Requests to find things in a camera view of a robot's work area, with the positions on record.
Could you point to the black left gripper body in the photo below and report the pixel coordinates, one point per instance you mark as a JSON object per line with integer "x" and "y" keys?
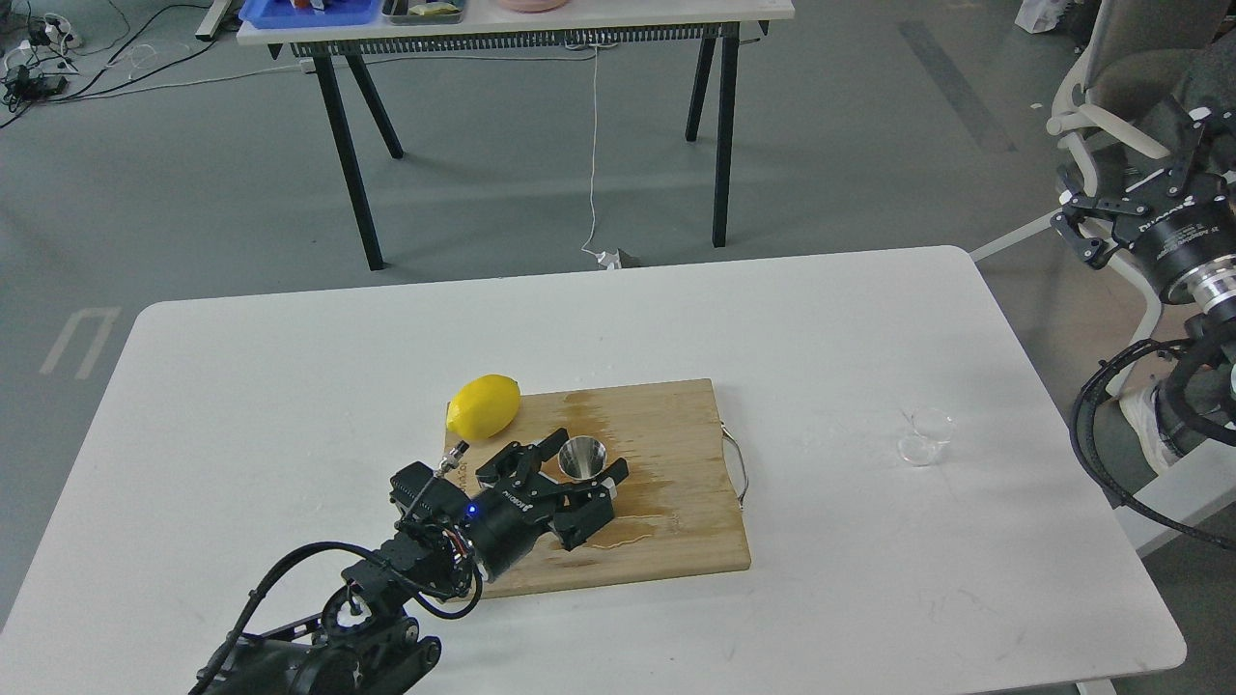
{"x": 504, "y": 522}

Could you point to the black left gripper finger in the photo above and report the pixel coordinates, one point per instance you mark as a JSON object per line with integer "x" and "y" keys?
{"x": 586, "y": 508}
{"x": 517, "y": 462}

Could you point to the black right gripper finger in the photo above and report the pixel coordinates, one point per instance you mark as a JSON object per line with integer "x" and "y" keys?
{"x": 1188, "y": 172}
{"x": 1081, "y": 217}

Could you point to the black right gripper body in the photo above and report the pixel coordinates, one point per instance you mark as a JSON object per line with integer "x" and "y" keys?
{"x": 1186, "y": 250}

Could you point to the steel jigger measuring cup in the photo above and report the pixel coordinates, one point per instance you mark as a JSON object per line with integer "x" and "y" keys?
{"x": 582, "y": 458}

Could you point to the small clear glass cup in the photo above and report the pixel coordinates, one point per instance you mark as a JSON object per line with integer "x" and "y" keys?
{"x": 930, "y": 432}

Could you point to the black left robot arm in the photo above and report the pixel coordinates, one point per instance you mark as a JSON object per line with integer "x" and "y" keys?
{"x": 446, "y": 547}

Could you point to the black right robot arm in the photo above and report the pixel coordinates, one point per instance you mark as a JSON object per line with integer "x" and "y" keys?
{"x": 1209, "y": 346}

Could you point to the yellow lemon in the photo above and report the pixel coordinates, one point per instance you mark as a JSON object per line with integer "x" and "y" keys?
{"x": 484, "y": 407}

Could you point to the wooden cutting board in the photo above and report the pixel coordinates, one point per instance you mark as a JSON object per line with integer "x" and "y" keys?
{"x": 677, "y": 513}

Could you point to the white office chair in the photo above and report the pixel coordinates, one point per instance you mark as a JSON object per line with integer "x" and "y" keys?
{"x": 1136, "y": 53}

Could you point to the white table with black legs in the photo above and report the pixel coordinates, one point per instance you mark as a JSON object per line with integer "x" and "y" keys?
{"x": 487, "y": 25}

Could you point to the pink plate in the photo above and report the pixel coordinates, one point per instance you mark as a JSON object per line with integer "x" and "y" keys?
{"x": 531, "y": 6}

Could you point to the dark tray with yellow item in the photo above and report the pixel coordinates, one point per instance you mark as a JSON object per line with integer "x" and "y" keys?
{"x": 423, "y": 13}

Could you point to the blue plastic tray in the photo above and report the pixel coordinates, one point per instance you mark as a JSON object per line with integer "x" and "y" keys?
{"x": 285, "y": 15}

